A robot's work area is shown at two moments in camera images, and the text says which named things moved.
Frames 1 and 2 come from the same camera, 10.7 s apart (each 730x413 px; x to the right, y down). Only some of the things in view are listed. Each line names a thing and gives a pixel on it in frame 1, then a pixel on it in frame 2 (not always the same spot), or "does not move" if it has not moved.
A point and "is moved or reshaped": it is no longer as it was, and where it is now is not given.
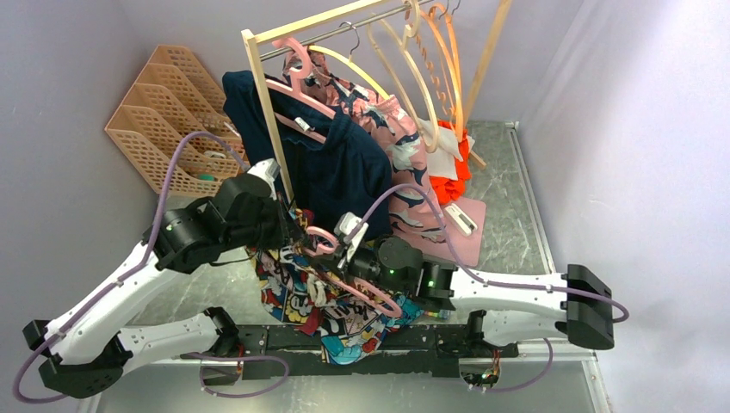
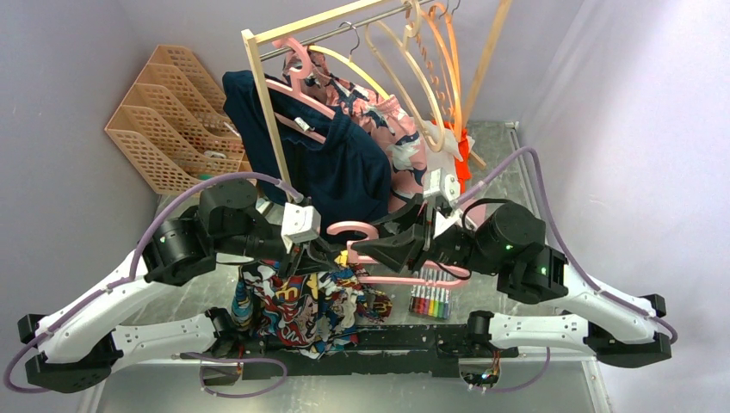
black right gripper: (340, 261) to (404, 248)
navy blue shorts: (332, 161) does not move
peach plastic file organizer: (170, 95) does not move
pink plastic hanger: (293, 93) does not move
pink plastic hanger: (320, 248) is moved or reshaped
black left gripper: (289, 231) to (310, 256)
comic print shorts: (297, 289) is moved or reshaped
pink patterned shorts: (414, 211) does not move
